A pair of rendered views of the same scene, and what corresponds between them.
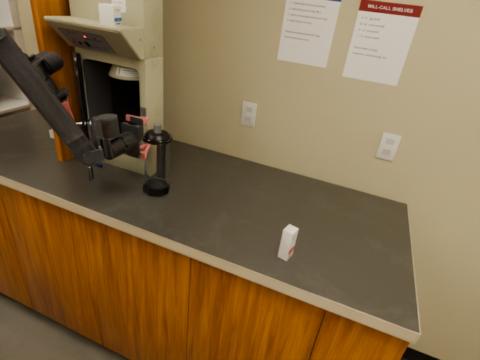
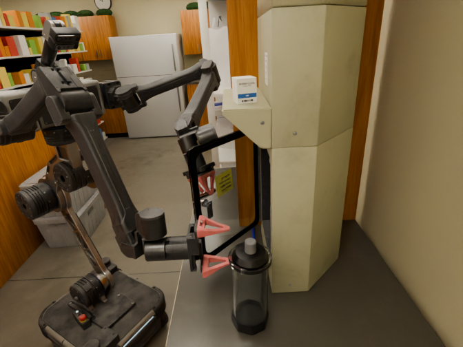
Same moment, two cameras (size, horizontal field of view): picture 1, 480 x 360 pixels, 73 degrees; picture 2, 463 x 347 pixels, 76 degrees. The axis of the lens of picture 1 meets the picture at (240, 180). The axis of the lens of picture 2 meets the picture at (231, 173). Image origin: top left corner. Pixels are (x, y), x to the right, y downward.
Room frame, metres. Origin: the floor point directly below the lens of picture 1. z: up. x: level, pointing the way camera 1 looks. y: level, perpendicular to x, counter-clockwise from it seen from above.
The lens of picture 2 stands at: (0.88, -0.23, 1.66)
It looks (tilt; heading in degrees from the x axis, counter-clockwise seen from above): 24 degrees down; 72
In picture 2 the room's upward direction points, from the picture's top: 4 degrees counter-clockwise
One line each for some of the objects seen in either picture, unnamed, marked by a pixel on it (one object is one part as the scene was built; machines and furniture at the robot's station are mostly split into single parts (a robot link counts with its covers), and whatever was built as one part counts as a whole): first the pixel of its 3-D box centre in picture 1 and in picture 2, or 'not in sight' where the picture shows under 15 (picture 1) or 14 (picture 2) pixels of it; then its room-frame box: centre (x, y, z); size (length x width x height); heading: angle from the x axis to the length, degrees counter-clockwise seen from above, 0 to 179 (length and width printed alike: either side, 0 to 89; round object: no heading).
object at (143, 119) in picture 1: (140, 125); (210, 234); (1.01, 0.35, 1.24); 0.09 x 0.07 x 0.07; 161
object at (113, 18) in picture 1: (110, 14); (244, 89); (1.16, 0.48, 1.54); 0.05 x 0.05 x 0.06; 85
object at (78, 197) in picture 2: not in sight; (65, 186); (0.19, 2.64, 0.49); 0.60 x 0.42 x 0.33; 71
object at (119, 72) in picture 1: (131, 68); not in sight; (1.32, 0.48, 1.34); 0.18 x 0.18 x 0.05
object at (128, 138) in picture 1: (126, 141); (182, 247); (0.94, 0.37, 1.20); 0.07 x 0.07 x 0.10; 71
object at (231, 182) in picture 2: (82, 116); (229, 193); (1.14, 0.61, 1.19); 0.30 x 0.01 x 0.40; 28
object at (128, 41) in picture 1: (95, 38); (244, 114); (1.18, 0.55, 1.46); 0.32 x 0.11 x 0.10; 71
